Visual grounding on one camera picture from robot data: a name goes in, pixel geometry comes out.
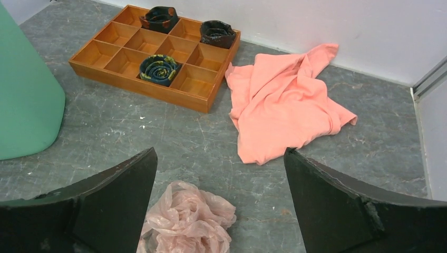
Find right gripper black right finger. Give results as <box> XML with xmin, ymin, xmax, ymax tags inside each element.
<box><xmin>284</xmin><ymin>148</ymin><xmax>446</xmax><ymax>253</ymax></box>

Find green plastic trash bin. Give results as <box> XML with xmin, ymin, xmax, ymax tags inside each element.
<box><xmin>1</xmin><ymin>5</ymin><xmax>65</xmax><ymax>160</ymax></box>

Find wooden compartment tray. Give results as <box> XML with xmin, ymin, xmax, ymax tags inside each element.
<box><xmin>69</xmin><ymin>5</ymin><xmax>240</xmax><ymax>113</ymax></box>

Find rolled tie with orange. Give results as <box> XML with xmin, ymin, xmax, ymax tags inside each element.
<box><xmin>139</xmin><ymin>6</ymin><xmax>179</xmax><ymax>34</ymax></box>

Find rolled black tie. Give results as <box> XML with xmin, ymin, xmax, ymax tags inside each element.
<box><xmin>200</xmin><ymin>20</ymin><xmax>236</xmax><ymax>49</ymax></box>

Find pink plastic trash bag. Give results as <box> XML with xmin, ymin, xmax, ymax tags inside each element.
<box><xmin>137</xmin><ymin>181</ymin><xmax>237</xmax><ymax>252</ymax></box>

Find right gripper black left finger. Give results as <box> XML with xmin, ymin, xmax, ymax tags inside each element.
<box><xmin>1</xmin><ymin>148</ymin><xmax>158</xmax><ymax>252</ymax></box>

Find pink cloth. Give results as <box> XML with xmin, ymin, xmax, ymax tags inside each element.
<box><xmin>225</xmin><ymin>44</ymin><xmax>357</xmax><ymax>165</ymax></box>

